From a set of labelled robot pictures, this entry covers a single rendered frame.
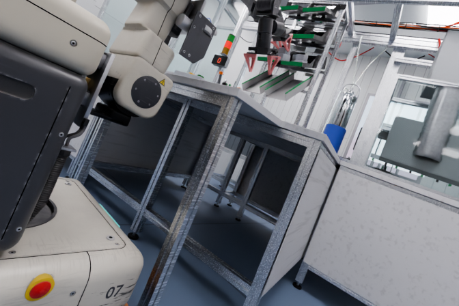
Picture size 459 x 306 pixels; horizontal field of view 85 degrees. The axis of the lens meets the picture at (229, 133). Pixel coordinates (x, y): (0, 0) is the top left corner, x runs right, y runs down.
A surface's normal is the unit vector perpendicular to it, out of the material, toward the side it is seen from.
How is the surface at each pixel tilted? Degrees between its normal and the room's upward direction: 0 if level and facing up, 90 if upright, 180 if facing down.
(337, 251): 90
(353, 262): 90
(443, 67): 90
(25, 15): 90
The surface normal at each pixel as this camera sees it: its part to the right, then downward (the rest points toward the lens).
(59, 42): 0.72, 0.28
